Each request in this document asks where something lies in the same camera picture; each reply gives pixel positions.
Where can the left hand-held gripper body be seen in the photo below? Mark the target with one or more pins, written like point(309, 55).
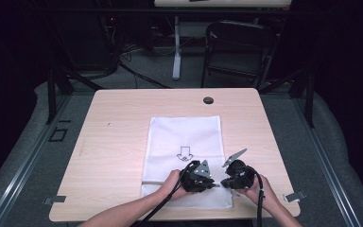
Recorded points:
point(193, 181)

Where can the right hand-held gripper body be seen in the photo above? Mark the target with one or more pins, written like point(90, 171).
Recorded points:
point(241, 176)

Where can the white towel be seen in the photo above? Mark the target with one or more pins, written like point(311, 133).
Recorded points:
point(182, 132)

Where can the person's left hand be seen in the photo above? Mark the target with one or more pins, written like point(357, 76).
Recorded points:
point(173, 184)

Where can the person's right hand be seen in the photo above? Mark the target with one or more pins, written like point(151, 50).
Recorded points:
point(264, 192)

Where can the white desk leg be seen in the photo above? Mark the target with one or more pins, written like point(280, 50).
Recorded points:
point(177, 56)

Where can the black folding chair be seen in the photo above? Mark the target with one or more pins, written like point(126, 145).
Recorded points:
point(242, 34)

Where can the grey table corner bracket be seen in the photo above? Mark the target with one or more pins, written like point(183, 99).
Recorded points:
point(55, 199)
point(294, 196)

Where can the metal floor rail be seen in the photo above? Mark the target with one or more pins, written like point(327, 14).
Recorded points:
point(22, 170)
point(324, 164)

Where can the black metal stand frame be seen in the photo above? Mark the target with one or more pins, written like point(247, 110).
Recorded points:
point(52, 94)
point(310, 97)

